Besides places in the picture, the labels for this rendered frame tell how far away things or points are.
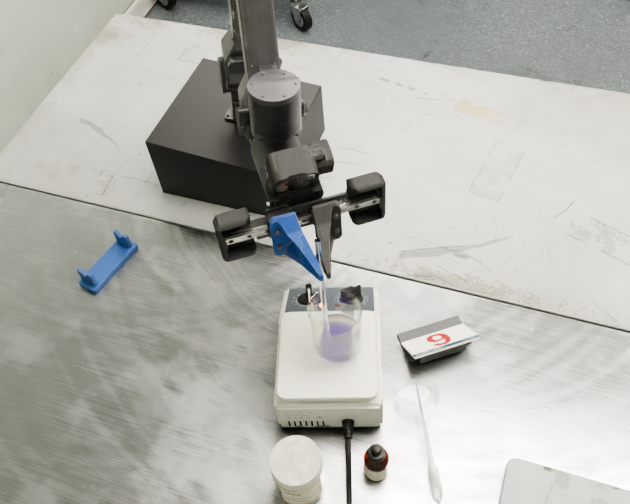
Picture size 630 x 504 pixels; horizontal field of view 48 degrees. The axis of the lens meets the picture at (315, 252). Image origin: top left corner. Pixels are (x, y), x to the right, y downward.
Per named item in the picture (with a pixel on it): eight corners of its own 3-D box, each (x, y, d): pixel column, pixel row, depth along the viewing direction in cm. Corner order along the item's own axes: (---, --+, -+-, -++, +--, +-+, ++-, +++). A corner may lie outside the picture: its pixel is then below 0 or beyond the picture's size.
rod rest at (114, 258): (122, 239, 111) (115, 224, 108) (139, 247, 109) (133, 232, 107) (79, 286, 106) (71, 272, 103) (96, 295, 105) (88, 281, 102)
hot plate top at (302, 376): (281, 315, 91) (280, 311, 90) (375, 313, 90) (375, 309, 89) (276, 402, 84) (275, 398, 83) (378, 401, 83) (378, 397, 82)
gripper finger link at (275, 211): (267, 232, 77) (262, 208, 74) (347, 210, 79) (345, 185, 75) (271, 245, 76) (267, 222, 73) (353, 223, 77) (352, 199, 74)
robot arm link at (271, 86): (236, 123, 89) (226, 41, 79) (300, 114, 90) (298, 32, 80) (250, 187, 82) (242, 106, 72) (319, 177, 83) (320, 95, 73)
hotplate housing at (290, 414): (286, 298, 102) (280, 265, 95) (378, 296, 101) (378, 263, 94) (278, 448, 88) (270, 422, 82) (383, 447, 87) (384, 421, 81)
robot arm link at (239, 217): (209, 211, 82) (198, 174, 77) (362, 169, 84) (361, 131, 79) (224, 265, 77) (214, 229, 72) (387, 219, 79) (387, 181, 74)
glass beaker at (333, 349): (306, 330, 89) (300, 292, 82) (356, 318, 89) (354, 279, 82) (320, 379, 84) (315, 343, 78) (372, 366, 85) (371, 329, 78)
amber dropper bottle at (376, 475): (368, 454, 87) (368, 432, 81) (392, 463, 86) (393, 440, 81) (360, 477, 85) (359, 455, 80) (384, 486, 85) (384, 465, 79)
